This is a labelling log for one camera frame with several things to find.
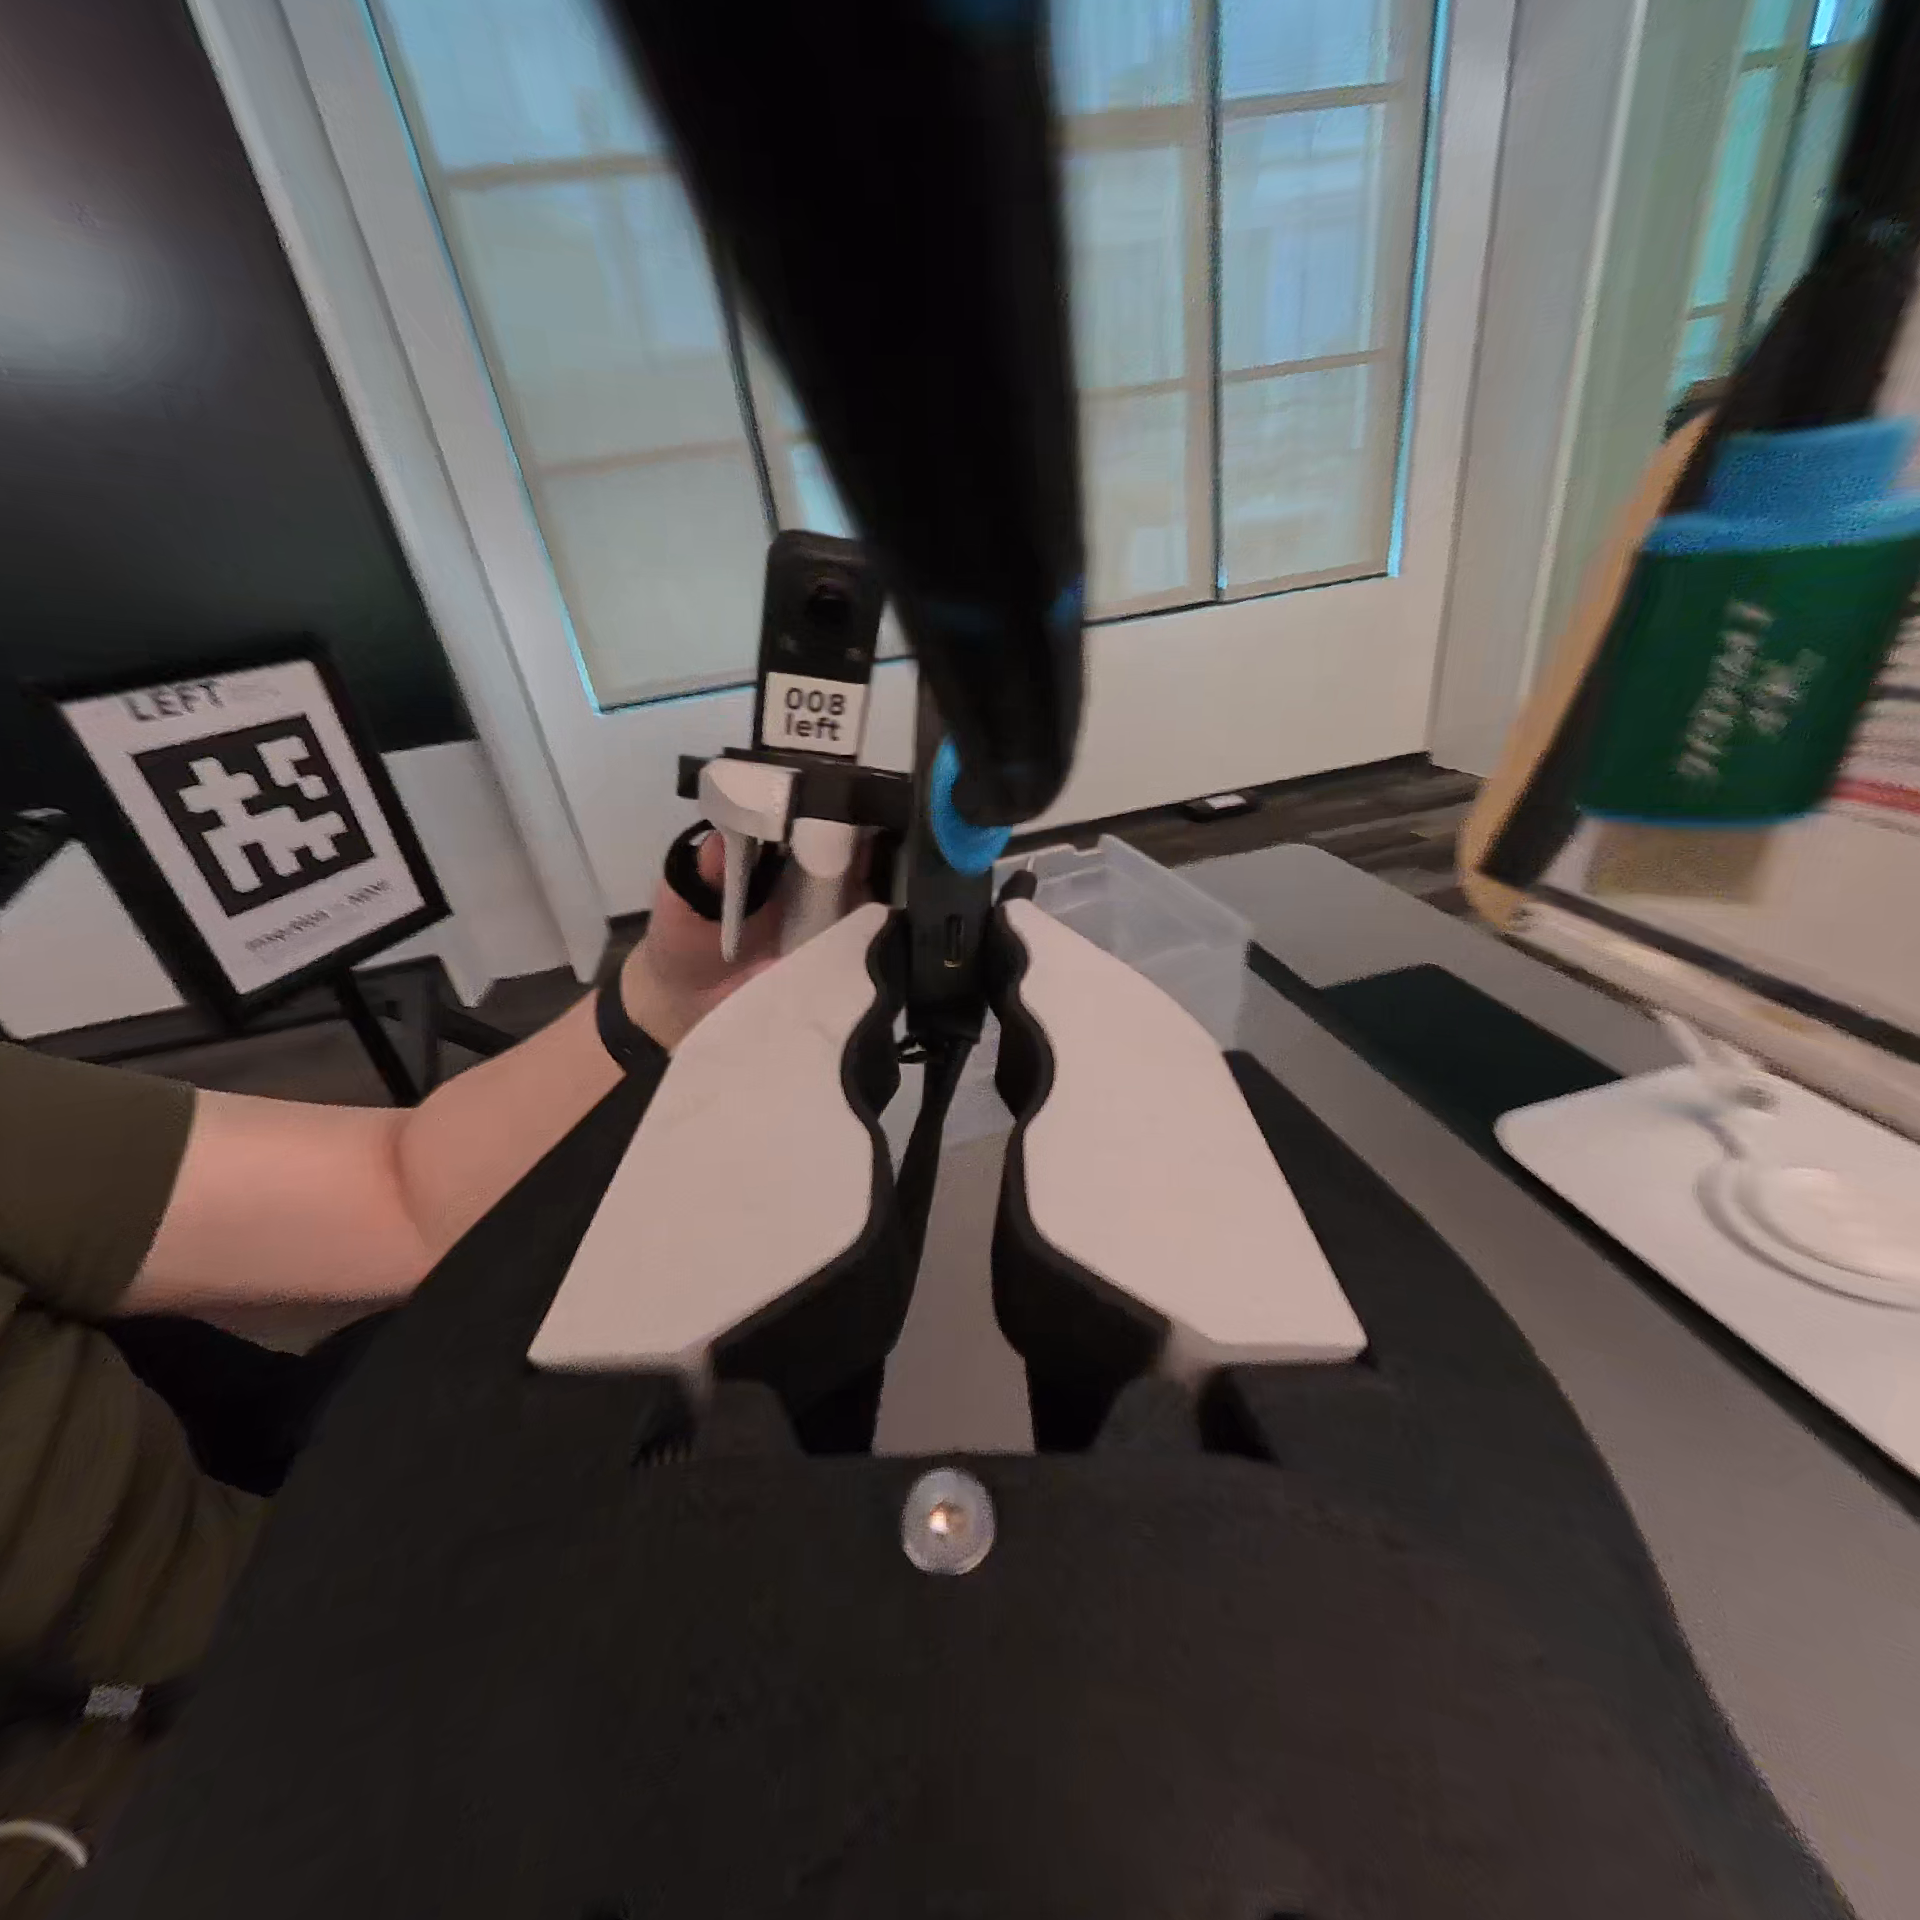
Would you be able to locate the black and white marker sign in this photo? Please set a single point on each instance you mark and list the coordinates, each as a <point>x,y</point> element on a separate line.
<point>257,823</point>

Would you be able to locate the black wristband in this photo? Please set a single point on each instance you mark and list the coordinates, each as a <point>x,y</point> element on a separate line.
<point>631,1028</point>

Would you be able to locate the white stand base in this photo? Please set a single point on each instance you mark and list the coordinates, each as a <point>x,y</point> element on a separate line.
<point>1652,1198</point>

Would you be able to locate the black sign stand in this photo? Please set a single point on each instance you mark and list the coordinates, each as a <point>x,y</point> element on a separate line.
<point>390,1035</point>

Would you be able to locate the person's left hand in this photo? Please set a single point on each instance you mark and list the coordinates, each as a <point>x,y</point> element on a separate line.
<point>685,975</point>

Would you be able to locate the olive green shirt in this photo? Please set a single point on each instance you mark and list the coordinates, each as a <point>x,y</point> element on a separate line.
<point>77,1424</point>

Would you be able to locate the white framed window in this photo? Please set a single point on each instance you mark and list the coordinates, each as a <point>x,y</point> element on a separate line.
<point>1742,225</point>

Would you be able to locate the black desk mat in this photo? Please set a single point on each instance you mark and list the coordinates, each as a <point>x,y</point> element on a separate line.
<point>1440,1050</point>

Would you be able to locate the clear plastic bin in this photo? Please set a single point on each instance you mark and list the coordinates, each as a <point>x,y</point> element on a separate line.
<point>1154,915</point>

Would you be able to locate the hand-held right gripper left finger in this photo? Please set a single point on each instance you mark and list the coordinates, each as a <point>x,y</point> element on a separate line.
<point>721,1169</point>

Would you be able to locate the white framed glass door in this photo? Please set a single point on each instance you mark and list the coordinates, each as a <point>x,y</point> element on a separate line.
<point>1274,377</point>

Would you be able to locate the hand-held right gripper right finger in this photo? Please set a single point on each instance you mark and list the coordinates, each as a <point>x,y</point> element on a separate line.
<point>1186,1188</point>

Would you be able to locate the person's left forearm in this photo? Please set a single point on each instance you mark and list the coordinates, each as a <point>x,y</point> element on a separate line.
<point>378,1188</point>

